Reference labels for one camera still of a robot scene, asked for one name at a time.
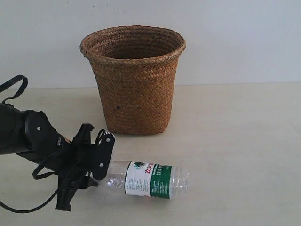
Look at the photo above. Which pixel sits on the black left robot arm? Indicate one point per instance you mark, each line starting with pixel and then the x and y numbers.
pixel 10 119

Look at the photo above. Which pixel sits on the brown woven wicker basket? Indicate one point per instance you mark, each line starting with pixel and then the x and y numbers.
pixel 135 69

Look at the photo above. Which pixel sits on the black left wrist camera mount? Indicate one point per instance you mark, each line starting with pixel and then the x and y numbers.
pixel 102 153

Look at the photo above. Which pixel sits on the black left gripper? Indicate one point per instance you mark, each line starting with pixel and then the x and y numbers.
pixel 70 161

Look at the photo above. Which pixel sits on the clear plastic water bottle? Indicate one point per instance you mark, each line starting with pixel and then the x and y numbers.
pixel 146 179

